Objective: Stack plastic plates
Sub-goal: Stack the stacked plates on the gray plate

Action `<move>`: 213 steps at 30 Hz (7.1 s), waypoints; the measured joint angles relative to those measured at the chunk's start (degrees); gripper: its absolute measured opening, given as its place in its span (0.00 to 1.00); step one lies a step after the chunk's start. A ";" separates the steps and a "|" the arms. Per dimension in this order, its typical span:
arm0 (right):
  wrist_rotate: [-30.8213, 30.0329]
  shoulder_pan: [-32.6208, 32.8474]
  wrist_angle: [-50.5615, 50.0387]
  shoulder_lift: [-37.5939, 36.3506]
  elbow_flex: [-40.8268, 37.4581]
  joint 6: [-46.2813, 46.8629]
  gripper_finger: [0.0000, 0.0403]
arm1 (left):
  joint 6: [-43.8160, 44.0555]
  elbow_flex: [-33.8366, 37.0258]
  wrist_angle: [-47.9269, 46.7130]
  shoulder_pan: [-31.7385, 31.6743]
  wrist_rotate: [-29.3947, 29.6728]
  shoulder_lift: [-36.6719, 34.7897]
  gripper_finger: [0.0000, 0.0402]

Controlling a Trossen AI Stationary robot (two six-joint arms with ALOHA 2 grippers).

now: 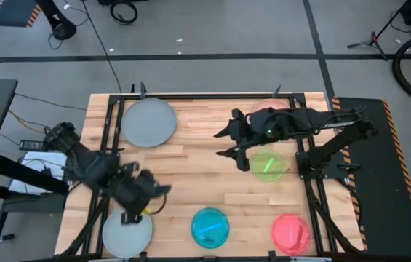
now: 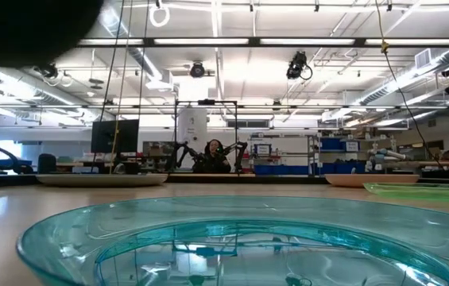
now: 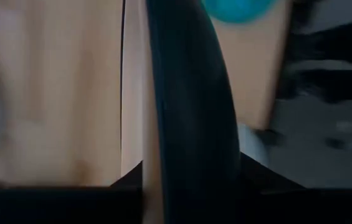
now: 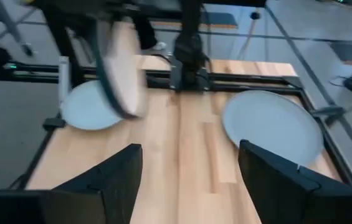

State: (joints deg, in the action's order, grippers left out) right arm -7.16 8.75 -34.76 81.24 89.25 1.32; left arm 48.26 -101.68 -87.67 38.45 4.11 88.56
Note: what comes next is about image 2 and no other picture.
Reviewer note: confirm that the teal transparent plastic plate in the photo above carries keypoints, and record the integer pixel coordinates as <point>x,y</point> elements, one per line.
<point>248,210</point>

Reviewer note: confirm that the peach plastic plate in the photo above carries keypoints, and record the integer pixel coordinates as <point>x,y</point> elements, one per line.
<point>367,180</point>

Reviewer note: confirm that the green transparent plastic plate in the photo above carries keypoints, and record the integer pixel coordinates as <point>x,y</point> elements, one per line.
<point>426,193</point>

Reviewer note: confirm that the dark grey plastic plate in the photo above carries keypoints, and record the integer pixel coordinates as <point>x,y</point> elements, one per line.
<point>21,28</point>

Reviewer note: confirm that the black background robot arm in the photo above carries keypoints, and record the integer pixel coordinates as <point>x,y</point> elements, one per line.
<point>238,150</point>
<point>182,153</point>

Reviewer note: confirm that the person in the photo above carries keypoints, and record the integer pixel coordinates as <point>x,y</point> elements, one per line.
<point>213,161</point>

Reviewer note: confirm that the white cylindrical tank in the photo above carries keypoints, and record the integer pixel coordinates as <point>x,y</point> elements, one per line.
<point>192,127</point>

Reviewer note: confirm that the white framed sign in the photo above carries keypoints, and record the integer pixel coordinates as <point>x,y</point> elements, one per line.
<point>262,149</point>

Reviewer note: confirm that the long blue storage bin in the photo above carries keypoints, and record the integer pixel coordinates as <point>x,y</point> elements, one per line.
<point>279,169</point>

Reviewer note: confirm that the black monitor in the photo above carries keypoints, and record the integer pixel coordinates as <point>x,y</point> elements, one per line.
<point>114,136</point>

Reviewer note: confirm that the blue shelf bin with label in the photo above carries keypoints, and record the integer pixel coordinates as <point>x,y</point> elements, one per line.
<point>339,144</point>

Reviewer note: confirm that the blue storage bin row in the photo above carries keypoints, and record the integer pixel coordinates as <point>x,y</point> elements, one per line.
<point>339,168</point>

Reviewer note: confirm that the beige plastic plate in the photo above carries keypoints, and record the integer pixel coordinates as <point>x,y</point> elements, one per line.
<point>101,180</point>

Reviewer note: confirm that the white pipe assembly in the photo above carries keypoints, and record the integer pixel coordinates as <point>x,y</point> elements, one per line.
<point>387,154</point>

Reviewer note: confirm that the black office chair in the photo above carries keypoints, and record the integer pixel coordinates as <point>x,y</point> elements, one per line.
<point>47,163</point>

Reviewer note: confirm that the round black ceiling camera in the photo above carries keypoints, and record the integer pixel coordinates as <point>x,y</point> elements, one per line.
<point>197,70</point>

